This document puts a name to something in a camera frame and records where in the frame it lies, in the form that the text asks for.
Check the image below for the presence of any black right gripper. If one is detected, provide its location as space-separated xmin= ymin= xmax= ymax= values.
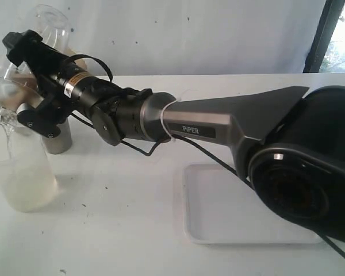
xmin=2 ymin=30 xmax=71 ymax=138

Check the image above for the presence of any stainless steel cup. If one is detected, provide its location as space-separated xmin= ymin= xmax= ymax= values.
xmin=41 ymin=119 xmax=72 ymax=155

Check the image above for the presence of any clear domed shaker lid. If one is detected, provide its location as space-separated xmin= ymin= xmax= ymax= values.
xmin=0 ymin=78 xmax=26 ymax=128

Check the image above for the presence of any clear plastic shaker tumbler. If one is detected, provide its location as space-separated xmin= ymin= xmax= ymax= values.
xmin=0 ymin=5 xmax=70 ymax=95

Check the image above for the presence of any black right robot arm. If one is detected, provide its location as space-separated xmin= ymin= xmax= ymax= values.
xmin=2 ymin=30 xmax=345 ymax=242

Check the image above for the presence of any frosted plastic jar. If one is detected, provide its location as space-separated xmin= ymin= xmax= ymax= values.
xmin=0 ymin=126 xmax=58 ymax=212

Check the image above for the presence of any white plastic tray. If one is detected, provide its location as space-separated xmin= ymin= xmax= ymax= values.
xmin=182 ymin=164 xmax=322 ymax=245

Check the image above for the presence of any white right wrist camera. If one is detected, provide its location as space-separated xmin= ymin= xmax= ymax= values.
xmin=16 ymin=98 xmax=43 ymax=115

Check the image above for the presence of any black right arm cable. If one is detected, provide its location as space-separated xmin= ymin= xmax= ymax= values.
xmin=60 ymin=54 xmax=345 ymax=262

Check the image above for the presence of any dark window frame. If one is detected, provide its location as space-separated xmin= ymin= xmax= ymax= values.
xmin=303 ymin=0 xmax=345 ymax=73

